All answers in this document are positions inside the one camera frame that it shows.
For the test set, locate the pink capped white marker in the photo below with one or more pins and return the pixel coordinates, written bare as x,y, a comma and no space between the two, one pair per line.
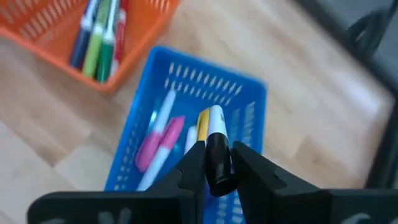
174,132
149,152

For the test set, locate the black capped white marker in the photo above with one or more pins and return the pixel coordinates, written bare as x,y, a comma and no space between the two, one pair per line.
219,161

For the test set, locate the orange plastic basket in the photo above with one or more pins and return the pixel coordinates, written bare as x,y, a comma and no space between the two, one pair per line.
37,28

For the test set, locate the black aluminium table frame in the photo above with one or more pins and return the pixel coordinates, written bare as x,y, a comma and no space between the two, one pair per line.
382,149

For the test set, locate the red marker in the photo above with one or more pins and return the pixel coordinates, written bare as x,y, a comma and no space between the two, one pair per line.
119,34

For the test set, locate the dark green Expo marker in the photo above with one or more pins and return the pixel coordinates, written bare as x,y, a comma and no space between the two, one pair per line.
105,59

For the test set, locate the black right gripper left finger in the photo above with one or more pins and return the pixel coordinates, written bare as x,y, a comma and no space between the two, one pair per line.
174,199

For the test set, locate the yellow capped marker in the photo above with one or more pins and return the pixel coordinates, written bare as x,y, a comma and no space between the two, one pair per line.
203,124

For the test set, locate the dark blue marker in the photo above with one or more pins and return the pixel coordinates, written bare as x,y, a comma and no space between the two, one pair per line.
81,46

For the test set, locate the blue plastic basket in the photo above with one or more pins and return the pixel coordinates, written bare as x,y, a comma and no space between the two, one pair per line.
199,68

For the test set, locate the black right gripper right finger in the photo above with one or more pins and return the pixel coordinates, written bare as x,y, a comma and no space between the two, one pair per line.
273,199

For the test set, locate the light green Expo marker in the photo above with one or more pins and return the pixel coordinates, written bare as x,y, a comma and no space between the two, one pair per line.
93,53

